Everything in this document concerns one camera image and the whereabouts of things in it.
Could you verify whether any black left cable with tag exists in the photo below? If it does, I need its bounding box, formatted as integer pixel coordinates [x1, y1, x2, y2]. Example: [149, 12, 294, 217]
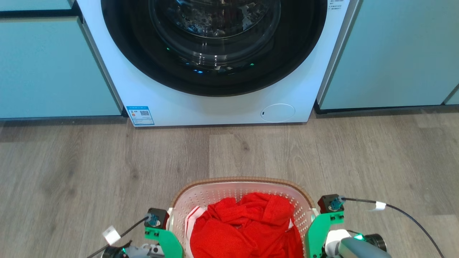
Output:
[86, 214, 151, 258]

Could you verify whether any blue energy label sticker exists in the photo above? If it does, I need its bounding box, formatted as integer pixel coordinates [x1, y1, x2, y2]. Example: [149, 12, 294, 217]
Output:
[126, 106, 155, 126]

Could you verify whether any large pale teal cabinet door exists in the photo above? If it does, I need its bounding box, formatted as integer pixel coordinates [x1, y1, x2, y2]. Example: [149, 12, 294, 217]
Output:
[318, 0, 459, 110]
[0, 16, 123, 120]

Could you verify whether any black cable with tag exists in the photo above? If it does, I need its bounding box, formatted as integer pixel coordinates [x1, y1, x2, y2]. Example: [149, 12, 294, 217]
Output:
[86, 214, 151, 258]
[340, 197, 446, 258]

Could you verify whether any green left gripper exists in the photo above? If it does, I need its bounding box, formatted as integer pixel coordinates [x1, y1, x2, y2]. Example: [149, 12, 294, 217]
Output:
[145, 227, 185, 258]

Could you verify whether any round white filter cover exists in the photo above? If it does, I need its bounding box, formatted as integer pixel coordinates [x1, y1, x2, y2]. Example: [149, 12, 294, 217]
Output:
[261, 104, 296, 123]

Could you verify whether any black round washer door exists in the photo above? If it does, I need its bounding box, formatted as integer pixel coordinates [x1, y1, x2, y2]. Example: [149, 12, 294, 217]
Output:
[101, 0, 328, 97]

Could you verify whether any red mesh garment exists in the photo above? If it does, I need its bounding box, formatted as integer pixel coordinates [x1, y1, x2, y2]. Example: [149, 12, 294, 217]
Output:
[190, 192, 305, 258]

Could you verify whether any black right cable with tag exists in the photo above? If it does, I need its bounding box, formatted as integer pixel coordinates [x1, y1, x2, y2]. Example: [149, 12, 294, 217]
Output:
[340, 197, 446, 258]

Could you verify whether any white front-load washing machine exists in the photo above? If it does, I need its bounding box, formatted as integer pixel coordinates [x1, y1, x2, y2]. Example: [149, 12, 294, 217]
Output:
[76, 0, 360, 128]

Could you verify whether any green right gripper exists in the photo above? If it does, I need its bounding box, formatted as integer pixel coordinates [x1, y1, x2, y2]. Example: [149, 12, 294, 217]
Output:
[304, 211, 345, 258]

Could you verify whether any white garment with red stripes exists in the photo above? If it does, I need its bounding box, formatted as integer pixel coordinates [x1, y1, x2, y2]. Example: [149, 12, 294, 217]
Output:
[185, 206, 207, 245]

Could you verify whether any pink perforated laundry basket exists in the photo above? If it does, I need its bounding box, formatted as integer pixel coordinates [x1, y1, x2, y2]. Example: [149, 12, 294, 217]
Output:
[166, 177, 320, 258]

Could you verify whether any narrow pale teal cabinet door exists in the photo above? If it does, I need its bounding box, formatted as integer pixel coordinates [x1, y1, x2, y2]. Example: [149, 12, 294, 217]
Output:
[444, 87, 459, 106]

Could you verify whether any pale teal cabinet drawer front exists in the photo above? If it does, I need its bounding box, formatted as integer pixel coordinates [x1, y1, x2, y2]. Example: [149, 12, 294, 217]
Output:
[0, 0, 75, 11]

